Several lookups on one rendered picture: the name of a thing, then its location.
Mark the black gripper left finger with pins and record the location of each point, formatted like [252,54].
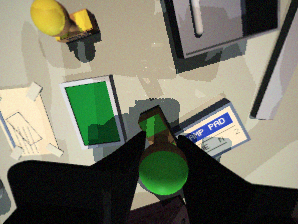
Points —
[108,186]

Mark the cream paper card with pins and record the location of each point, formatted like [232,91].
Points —
[25,122]

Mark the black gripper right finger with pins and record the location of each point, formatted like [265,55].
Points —
[216,195]

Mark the stamp pad tin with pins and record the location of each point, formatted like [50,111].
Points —
[216,129]

